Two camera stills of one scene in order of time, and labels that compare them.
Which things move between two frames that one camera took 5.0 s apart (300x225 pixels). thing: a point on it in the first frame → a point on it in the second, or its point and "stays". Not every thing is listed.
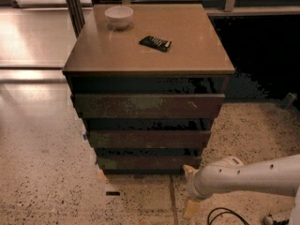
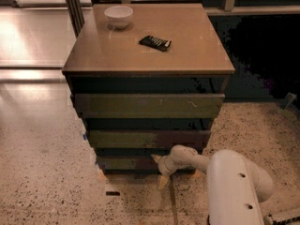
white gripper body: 192,187 → 164,165
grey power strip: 283,222 stays
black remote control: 156,42 stays
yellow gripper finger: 189,172 → 157,157
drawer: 147,163 stays
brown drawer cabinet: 147,111 stays
